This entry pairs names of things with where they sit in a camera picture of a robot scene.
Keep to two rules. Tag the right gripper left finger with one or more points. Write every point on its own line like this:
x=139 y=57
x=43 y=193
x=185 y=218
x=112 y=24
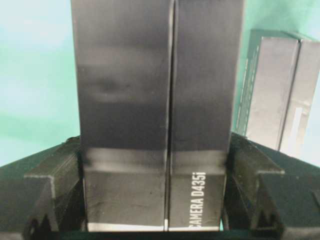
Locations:
x=43 y=192

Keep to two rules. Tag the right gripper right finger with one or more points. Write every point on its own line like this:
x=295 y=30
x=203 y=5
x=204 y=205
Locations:
x=269 y=190

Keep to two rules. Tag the green table cloth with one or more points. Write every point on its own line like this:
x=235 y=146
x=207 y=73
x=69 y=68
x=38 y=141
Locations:
x=38 y=95

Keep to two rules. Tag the black camera box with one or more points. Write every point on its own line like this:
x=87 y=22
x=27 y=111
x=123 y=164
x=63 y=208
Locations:
x=156 y=85
x=281 y=74

